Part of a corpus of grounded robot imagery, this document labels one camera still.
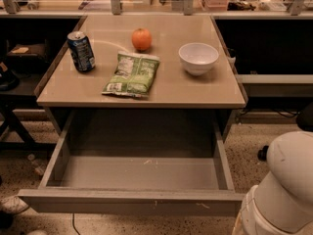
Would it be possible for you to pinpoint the white sneaker upper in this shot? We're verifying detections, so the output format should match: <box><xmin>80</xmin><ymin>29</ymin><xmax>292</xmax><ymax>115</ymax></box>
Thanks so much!
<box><xmin>0</xmin><ymin>195</ymin><xmax>28</xmax><ymax>214</ymax></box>

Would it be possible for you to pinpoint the orange fruit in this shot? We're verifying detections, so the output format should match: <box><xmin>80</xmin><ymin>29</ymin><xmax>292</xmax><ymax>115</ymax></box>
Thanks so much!
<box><xmin>131</xmin><ymin>28</ymin><xmax>152</xmax><ymax>51</ymax></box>

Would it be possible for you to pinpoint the white sneaker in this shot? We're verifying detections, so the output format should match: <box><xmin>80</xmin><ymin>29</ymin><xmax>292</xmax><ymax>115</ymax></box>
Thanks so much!
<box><xmin>0</xmin><ymin>195</ymin><xmax>28</xmax><ymax>214</ymax></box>
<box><xmin>26</xmin><ymin>229</ymin><xmax>48</xmax><ymax>235</ymax></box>

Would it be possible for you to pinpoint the white bowl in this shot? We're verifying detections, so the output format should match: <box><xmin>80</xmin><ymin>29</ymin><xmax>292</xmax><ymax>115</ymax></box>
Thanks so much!
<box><xmin>178</xmin><ymin>42</ymin><xmax>219</xmax><ymax>76</ymax></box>

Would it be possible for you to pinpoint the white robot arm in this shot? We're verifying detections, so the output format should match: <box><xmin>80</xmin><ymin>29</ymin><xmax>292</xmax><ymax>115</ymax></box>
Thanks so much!
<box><xmin>232</xmin><ymin>131</ymin><xmax>313</xmax><ymax>235</ymax></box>

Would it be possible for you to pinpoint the grey drawer cabinet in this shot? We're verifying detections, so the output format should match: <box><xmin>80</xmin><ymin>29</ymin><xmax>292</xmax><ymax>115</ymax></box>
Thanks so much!
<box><xmin>37</xmin><ymin>14</ymin><xmax>246</xmax><ymax>131</ymax></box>

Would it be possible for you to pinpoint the plastic bottle on floor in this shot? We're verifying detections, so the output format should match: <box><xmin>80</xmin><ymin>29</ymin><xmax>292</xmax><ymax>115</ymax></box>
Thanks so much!
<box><xmin>27</xmin><ymin>154</ymin><xmax>47</xmax><ymax>176</ymax></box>

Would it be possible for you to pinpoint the white sneaker lower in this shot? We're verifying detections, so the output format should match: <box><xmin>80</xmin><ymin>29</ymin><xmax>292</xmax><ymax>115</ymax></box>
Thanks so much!
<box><xmin>26</xmin><ymin>229</ymin><xmax>48</xmax><ymax>235</ymax></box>

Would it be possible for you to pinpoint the black office chair base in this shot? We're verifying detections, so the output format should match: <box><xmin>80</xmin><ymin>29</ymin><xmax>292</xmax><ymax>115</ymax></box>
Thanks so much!
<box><xmin>257</xmin><ymin>146</ymin><xmax>268</xmax><ymax>162</ymax></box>

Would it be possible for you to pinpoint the black cable on floor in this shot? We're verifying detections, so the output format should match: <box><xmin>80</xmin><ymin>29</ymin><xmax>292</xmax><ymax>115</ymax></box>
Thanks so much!
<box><xmin>71</xmin><ymin>212</ymin><xmax>81</xmax><ymax>235</ymax></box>

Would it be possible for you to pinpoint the blue soda can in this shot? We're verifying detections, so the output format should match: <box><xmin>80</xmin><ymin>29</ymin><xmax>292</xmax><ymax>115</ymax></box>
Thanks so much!
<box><xmin>67</xmin><ymin>31</ymin><xmax>95</xmax><ymax>72</ymax></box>

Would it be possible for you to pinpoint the green chip bag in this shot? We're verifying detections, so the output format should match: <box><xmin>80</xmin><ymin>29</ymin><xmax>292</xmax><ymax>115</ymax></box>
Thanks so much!
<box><xmin>102</xmin><ymin>51</ymin><xmax>160</xmax><ymax>98</ymax></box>

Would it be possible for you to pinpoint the black stand left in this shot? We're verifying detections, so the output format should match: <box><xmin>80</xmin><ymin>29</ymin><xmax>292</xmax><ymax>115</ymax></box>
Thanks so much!
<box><xmin>0</xmin><ymin>63</ymin><xmax>56</xmax><ymax>151</ymax></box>

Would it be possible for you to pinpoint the grey top drawer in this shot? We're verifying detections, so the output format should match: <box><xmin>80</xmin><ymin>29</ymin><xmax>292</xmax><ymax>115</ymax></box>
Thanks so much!
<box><xmin>19</xmin><ymin>109</ymin><xmax>244</xmax><ymax>216</ymax></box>

